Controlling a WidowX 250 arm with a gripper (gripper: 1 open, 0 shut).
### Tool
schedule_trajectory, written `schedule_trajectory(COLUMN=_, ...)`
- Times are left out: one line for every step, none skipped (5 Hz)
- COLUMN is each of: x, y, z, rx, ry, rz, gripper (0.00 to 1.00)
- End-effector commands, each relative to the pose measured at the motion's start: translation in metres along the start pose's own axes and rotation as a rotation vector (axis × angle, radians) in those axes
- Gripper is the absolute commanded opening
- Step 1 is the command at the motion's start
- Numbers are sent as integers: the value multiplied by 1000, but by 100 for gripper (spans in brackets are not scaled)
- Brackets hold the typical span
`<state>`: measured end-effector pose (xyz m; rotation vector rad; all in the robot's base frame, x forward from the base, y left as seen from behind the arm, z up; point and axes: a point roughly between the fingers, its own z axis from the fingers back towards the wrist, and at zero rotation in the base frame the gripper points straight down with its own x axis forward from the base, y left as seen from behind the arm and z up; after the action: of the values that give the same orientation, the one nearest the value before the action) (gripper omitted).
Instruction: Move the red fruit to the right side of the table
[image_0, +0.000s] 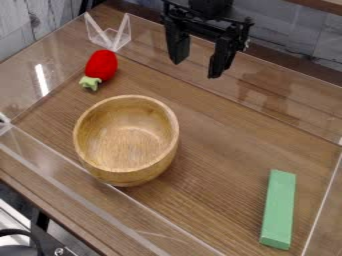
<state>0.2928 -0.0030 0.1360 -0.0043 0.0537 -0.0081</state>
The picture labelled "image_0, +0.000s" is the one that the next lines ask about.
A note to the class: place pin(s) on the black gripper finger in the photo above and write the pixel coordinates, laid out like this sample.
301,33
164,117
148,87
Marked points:
221,60
178,45

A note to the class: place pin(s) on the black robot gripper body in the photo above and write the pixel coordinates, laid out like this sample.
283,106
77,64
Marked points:
208,19

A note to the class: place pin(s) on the red plush strawberry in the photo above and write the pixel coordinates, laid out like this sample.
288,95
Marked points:
101,69

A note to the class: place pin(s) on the wooden bowl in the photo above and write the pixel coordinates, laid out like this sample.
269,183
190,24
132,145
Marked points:
126,139

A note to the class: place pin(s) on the green rectangular block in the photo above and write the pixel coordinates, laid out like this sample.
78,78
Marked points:
279,215

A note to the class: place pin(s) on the clear acrylic tray wall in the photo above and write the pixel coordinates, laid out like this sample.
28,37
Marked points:
203,208

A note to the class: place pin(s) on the black table leg frame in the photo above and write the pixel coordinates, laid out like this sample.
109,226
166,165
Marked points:
58,241

